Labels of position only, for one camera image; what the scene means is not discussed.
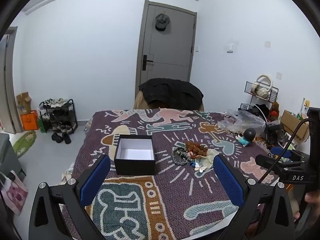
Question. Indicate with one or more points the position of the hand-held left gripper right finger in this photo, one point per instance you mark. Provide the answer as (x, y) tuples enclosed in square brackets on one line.
[(228, 182)]

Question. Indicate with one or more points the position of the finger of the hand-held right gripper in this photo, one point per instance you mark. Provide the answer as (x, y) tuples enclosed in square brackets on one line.
[(267, 160), (281, 151)]

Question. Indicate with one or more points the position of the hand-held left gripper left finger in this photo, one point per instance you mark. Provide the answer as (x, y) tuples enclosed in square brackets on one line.
[(96, 180)]

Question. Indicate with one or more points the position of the white hair clip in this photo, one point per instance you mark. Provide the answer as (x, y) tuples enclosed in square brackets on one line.
[(200, 167)]

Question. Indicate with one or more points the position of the black box with white inside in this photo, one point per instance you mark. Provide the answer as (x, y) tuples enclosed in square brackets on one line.
[(135, 167)]

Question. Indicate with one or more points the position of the person's right hand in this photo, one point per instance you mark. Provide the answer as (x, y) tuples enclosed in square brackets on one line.
[(313, 198)]

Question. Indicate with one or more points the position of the large cardboard box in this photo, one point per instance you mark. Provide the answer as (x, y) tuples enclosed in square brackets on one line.
[(292, 123)]

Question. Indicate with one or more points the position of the black-haired doll figure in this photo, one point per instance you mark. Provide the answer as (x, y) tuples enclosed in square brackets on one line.
[(250, 133)]

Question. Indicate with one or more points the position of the clear plastic bag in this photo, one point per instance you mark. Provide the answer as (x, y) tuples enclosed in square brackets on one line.
[(245, 120)]

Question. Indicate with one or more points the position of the printed figure blanket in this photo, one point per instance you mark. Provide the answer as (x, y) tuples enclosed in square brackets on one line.
[(175, 205)]

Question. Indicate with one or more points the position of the black shoe rack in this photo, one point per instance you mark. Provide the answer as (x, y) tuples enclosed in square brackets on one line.
[(72, 115)]

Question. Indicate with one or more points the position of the green floor mat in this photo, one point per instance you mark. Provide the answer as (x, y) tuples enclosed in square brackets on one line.
[(23, 143)]

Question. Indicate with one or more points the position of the pink printed tote bag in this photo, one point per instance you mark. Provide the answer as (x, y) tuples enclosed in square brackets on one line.
[(15, 195)]

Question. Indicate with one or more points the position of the tan chair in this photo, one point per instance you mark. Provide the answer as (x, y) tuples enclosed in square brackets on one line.
[(140, 103)]

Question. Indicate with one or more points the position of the orange paper bag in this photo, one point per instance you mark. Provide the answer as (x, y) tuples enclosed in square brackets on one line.
[(29, 121)]

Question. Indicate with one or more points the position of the grey cabinet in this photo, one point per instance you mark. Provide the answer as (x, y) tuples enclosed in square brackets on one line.
[(8, 155)]

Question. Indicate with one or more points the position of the open cardboard box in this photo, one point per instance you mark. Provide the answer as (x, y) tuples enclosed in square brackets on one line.
[(23, 102)]

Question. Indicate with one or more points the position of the grey door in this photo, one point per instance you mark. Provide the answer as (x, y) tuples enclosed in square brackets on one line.
[(170, 55)]

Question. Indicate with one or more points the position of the grey cap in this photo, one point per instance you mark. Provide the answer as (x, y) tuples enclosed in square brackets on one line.
[(162, 21)]

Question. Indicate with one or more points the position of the white light switch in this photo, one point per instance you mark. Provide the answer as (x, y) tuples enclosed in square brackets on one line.
[(230, 48)]

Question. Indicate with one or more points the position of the grey door frame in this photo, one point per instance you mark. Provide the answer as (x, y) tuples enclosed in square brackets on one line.
[(10, 92)]

